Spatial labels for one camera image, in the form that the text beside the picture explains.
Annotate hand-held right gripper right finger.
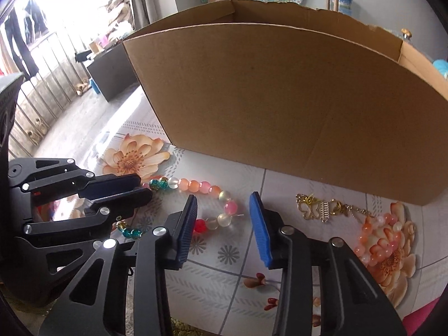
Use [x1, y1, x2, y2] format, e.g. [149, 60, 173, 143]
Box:
[249, 192, 407, 336]

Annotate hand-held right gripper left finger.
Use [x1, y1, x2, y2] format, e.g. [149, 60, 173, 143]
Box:
[38, 194, 198, 336]

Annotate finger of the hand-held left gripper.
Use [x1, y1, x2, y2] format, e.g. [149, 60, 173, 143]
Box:
[23, 188, 153, 241]
[9, 158, 142, 200]

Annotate multicoloured bead bracelet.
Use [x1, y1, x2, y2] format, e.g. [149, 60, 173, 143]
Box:
[117, 176, 244, 241]

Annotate gold butterfly charm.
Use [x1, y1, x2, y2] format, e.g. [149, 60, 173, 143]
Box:
[296, 193, 321, 221]

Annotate gold chain with ring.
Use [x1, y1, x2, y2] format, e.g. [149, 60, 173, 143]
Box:
[329, 199, 375, 219]

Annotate orange bead bracelet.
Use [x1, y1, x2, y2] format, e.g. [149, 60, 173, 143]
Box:
[353, 213, 412, 270]

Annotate brown cardboard box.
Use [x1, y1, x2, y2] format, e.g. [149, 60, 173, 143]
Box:
[122, 0, 448, 206]

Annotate fluffy white green garment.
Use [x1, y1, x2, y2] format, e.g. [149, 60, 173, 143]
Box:
[168, 318, 211, 336]

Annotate metal balcony railing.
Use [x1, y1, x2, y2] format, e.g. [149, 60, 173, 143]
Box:
[7, 30, 92, 156]

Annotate black low cabinet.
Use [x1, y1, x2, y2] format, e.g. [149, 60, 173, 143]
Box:
[86, 44, 141, 103]

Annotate pile of cardboard clutter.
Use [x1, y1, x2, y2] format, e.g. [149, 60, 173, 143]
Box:
[103, 0, 135, 48]

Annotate row of hanging clothes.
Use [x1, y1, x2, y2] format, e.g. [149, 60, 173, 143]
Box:
[0, 0, 50, 78]

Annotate grey curtain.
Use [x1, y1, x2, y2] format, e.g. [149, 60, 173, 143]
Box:
[128, 0, 172, 30]

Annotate blue cartoon quilt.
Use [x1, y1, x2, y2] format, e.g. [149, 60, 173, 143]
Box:
[432, 59, 448, 78]

